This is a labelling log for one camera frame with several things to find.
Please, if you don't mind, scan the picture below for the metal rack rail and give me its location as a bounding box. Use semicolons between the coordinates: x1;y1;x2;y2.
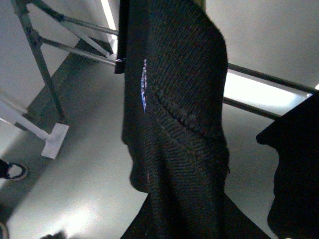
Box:
58;14;319;93
37;36;282;120

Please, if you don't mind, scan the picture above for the grey metal rack frame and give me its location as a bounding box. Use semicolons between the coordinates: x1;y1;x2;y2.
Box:
11;0;118;122

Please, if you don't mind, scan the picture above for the white floor stand base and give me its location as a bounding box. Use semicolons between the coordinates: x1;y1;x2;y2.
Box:
0;99;69;159

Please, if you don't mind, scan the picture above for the black printed t-shirt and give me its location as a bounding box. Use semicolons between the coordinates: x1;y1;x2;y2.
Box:
115;0;267;239

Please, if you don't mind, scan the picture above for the black and white shoe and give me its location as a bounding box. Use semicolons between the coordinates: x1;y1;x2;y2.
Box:
0;160;28;181

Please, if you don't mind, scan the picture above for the upper metal rack rail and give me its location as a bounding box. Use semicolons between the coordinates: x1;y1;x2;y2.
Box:
58;14;319;93

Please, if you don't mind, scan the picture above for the lower metal rack rail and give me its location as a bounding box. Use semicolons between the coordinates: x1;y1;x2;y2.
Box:
37;36;282;120

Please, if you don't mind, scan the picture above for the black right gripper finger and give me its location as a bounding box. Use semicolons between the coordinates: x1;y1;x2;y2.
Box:
256;94;319;239

